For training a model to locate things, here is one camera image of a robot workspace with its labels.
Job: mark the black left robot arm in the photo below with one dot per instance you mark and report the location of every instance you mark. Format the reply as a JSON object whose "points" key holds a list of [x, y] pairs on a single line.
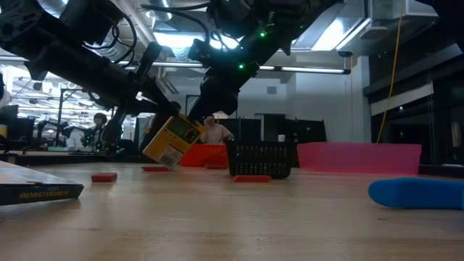
{"points": [[54, 58]]}

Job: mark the red eraser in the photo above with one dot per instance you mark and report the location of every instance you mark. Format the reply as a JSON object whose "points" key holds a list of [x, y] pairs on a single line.
{"points": [[104, 177], [252, 178], [154, 169]]}

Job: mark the yellow green crayon box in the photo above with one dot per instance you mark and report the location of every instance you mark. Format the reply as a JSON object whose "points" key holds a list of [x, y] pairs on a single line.
{"points": [[174, 141]]}

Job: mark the red plastic basket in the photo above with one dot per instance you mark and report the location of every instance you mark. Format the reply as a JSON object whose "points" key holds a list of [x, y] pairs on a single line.
{"points": [[203, 154]]}

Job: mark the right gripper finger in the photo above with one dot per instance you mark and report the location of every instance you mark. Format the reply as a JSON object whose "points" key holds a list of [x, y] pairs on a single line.
{"points": [[199, 114]]}

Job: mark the black background robot arm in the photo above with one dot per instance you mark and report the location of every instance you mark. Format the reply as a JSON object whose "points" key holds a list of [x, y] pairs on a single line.
{"points": [[54, 136]]}

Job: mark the black computer monitor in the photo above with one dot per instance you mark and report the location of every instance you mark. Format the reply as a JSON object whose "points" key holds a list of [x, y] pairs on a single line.
{"points": [[18, 127]]}

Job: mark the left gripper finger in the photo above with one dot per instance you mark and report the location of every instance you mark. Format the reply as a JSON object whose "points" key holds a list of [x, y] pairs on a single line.
{"points": [[163, 107]]}

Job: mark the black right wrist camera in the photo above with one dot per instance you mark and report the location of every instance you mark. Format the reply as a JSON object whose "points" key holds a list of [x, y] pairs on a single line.
{"points": [[201, 50]]}

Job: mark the black plastic basket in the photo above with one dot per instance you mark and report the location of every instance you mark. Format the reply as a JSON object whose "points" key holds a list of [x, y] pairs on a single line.
{"points": [[259, 159]]}

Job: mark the black box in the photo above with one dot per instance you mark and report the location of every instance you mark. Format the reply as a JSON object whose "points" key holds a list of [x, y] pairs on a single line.
{"points": [[36, 194]]}

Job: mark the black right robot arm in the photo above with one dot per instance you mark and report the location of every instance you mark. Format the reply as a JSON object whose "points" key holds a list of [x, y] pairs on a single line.
{"points": [[275, 21]]}

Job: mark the pink plastic tray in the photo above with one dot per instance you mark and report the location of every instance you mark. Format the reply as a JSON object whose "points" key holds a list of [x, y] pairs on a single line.
{"points": [[359, 157]]}

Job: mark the black aluminium table frame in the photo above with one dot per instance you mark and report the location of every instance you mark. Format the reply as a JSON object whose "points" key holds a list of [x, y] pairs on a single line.
{"points": [[54, 159]]}

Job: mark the long ceiling light bar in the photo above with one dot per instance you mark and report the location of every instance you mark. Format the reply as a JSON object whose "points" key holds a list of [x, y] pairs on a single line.
{"points": [[311, 69]]}

